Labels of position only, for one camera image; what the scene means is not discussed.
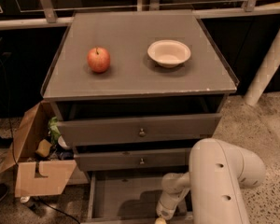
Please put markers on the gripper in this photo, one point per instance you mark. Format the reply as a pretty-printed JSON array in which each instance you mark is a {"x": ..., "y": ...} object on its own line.
[{"x": 163, "y": 209}]

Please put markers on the grey bottom drawer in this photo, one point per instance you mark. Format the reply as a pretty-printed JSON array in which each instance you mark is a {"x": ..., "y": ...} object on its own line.
[{"x": 126, "y": 196}]

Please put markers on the grey drawer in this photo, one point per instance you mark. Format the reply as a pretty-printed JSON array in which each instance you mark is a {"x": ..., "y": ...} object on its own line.
[
  {"x": 138, "y": 130},
  {"x": 133, "y": 159},
  {"x": 126, "y": 196}
]

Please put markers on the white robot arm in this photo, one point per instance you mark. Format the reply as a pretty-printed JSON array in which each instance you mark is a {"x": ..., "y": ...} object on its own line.
[{"x": 217, "y": 173}]

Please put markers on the grey middle drawer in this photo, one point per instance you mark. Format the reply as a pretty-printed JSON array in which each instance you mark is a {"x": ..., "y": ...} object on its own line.
[{"x": 133, "y": 159}]

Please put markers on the grey top drawer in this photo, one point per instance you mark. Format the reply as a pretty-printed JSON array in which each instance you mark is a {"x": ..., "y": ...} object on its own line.
[{"x": 138, "y": 130}]

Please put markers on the grey drawer cabinet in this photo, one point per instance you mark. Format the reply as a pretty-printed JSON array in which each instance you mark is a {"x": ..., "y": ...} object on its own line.
[{"x": 134, "y": 85}]

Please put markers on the white cup in box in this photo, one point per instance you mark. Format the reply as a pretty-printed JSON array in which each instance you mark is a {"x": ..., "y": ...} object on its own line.
[{"x": 62, "y": 143}]

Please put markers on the yellow sponge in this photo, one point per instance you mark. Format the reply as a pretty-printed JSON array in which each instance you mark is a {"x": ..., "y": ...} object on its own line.
[{"x": 43, "y": 148}]

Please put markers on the green bag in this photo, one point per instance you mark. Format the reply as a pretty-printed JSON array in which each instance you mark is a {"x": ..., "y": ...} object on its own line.
[{"x": 53, "y": 130}]

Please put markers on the cardboard box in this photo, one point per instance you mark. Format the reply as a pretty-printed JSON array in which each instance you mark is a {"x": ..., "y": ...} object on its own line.
[{"x": 34, "y": 178}]

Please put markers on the white bowl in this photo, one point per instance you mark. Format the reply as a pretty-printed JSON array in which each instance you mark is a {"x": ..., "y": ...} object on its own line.
[{"x": 168, "y": 53}]

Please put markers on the white diagonal pole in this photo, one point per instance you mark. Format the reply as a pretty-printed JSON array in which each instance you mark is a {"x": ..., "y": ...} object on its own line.
[{"x": 268, "y": 68}]

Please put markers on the red apple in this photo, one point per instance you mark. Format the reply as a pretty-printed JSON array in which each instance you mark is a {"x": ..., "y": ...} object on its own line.
[{"x": 98, "y": 59}]

